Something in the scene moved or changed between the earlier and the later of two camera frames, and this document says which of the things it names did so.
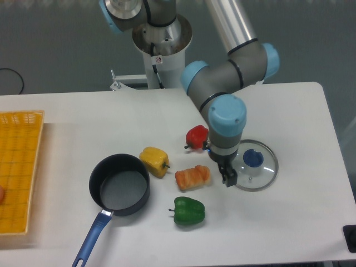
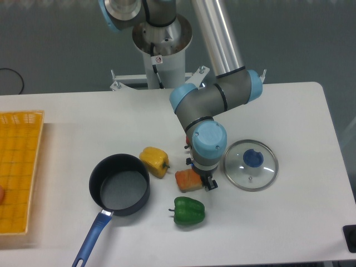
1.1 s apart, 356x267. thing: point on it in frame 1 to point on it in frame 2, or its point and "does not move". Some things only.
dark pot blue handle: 120,184 does not move
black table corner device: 349,232 does not move
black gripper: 229,174 to 206,176
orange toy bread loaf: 193,178 does not move
